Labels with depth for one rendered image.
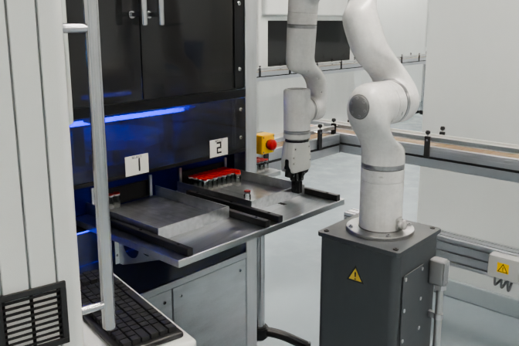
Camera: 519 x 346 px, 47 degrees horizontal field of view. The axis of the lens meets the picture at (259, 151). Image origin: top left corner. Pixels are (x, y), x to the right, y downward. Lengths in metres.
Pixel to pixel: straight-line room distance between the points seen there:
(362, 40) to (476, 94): 1.56
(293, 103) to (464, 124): 1.50
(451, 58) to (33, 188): 2.48
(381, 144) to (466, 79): 1.58
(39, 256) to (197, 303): 1.14
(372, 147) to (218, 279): 0.84
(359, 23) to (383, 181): 0.43
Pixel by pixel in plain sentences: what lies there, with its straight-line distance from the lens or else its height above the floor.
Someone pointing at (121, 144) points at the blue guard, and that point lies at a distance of 1.80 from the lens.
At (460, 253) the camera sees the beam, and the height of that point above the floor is 0.50.
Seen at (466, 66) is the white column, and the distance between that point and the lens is 3.16.
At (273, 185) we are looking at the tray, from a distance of 2.08.
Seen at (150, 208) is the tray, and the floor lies 0.88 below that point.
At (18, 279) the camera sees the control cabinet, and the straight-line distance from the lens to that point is 1.08.
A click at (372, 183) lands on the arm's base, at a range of 1.67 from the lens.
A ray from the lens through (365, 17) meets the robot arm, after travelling 1.67.
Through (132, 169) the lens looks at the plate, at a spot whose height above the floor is 1.01.
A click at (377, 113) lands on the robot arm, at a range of 1.56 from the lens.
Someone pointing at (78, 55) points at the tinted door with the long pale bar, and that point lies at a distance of 1.71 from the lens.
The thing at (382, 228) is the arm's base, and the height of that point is 0.88.
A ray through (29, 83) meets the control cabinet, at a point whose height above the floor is 1.35.
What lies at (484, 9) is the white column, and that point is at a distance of 3.13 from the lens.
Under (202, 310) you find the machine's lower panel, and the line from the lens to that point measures 2.19.
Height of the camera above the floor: 1.44
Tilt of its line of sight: 12 degrees down
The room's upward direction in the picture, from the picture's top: straight up
